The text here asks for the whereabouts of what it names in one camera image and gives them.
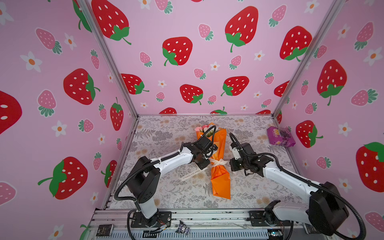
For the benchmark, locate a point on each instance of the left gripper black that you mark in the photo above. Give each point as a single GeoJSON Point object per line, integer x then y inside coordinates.
{"type": "Point", "coordinates": [204, 164]}

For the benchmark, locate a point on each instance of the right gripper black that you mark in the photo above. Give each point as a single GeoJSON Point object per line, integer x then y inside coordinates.
{"type": "Point", "coordinates": [232, 163]}

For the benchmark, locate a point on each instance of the clear ribbon strip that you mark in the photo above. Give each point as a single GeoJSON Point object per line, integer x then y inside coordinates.
{"type": "Point", "coordinates": [214, 163]}

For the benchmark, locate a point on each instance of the orange wrapping paper sheet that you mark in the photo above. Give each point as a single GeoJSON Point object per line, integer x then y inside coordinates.
{"type": "Point", "coordinates": [220, 176]}

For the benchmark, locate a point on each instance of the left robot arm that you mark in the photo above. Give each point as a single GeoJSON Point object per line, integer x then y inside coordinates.
{"type": "Point", "coordinates": [141, 184]}

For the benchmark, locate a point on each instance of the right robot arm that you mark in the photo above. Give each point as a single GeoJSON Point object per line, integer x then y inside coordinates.
{"type": "Point", "coordinates": [323, 207]}

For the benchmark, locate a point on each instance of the purple snack bag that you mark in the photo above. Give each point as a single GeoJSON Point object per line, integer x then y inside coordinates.
{"type": "Point", "coordinates": [280, 137]}

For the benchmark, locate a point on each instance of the small black box left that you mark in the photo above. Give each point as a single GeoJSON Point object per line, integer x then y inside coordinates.
{"type": "Point", "coordinates": [105, 230]}

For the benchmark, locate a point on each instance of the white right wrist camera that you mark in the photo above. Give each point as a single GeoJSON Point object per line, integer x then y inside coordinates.
{"type": "Point", "coordinates": [235, 153]}

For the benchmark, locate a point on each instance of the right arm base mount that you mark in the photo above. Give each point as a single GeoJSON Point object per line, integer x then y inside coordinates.
{"type": "Point", "coordinates": [266, 217]}

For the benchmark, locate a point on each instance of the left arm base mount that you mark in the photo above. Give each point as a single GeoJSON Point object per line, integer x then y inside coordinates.
{"type": "Point", "coordinates": [157, 220]}

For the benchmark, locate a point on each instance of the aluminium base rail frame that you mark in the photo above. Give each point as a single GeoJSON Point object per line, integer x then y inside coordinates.
{"type": "Point", "coordinates": [204, 224]}

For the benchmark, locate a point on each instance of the aluminium corner post right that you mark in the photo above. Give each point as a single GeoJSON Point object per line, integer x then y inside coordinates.
{"type": "Point", "coordinates": [324, 27]}

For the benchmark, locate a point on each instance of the aluminium corner post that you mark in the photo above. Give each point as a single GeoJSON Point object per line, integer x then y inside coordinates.
{"type": "Point", "coordinates": [90, 17]}
{"type": "Point", "coordinates": [324, 27]}

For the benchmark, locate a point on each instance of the aluminium corner post left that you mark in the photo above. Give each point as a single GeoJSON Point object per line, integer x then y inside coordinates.
{"type": "Point", "coordinates": [90, 17]}

